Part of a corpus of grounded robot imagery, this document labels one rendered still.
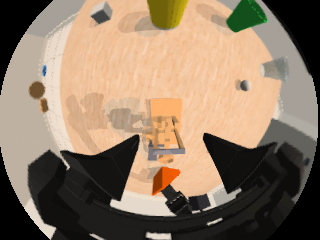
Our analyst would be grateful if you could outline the clear plastic cup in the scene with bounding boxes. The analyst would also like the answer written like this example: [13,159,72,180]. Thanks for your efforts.
[259,57,289,83]

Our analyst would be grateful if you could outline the green cup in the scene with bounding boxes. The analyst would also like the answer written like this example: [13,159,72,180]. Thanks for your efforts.
[225,0,268,33]

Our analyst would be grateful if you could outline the yellow mug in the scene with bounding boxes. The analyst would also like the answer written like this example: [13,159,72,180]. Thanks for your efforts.
[148,0,189,31]

